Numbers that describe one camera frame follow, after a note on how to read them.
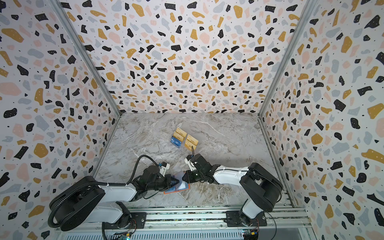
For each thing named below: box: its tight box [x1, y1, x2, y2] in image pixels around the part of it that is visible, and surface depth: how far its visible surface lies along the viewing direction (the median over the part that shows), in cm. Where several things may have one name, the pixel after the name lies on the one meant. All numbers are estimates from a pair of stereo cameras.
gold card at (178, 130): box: [176, 127, 187, 138], surface depth 100 cm
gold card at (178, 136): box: [173, 131, 184, 142], surface depth 100 cm
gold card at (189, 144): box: [185, 139, 197, 151], surface depth 97 cm
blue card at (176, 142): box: [170, 135, 182, 149], surface depth 101 cm
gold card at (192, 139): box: [187, 134, 199, 146], surface depth 97 cm
